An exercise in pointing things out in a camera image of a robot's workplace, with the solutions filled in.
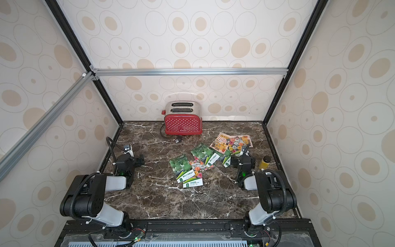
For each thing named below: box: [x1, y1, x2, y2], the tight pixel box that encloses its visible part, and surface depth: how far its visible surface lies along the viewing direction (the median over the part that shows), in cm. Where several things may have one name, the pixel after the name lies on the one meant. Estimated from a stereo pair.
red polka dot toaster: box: [161, 100, 204, 136], surface depth 108 cm
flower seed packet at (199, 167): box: [182, 157, 208, 189], surface depth 94 cm
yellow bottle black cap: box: [258, 155, 272, 170], surface depth 91 cm
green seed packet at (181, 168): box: [169, 154, 195, 184], surface depth 96 cm
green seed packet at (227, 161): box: [222, 155, 231, 168], surface depth 99 cm
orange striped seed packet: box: [209, 132, 231, 155], surface depth 108 cm
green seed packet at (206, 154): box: [190, 143, 223, 168], surface depth 102 cm
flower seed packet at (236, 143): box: [227, 135, 254, 154], surface depth 108 cm
